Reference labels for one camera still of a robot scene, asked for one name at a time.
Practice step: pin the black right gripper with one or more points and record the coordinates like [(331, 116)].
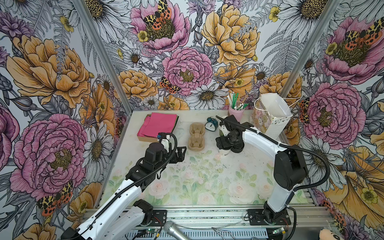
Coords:
[(224, 143)]

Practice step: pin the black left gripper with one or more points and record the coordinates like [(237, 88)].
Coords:
[(180, 158)]

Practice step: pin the white paper coffee cup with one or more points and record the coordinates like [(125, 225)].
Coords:
[(223, 152)]

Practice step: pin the cartoon animal gift bag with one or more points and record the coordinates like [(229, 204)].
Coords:
[(271, 114)]

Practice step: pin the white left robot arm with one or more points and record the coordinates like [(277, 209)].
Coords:
[(124, 211)]

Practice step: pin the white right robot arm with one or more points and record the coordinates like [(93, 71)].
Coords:
[(290, 168)]

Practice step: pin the stack of pulp cup carriers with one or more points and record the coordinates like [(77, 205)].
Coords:
[(196, 141)]

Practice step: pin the pink straw holder cup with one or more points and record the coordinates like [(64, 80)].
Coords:
[(237, 112)]

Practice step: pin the teal alarm clock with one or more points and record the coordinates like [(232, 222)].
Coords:
[(211, 124)]

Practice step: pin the wrapped straws bundle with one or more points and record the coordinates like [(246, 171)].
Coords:
[(236, 102)]

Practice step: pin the silver microphone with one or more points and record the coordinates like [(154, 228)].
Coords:
[(171, 229)]

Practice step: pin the pink plush toy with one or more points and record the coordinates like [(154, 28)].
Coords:
[(326, 234)]

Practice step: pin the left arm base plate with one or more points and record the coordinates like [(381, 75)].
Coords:
[(158, 219)]

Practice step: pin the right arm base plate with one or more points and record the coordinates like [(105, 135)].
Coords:
[(265, 217)]

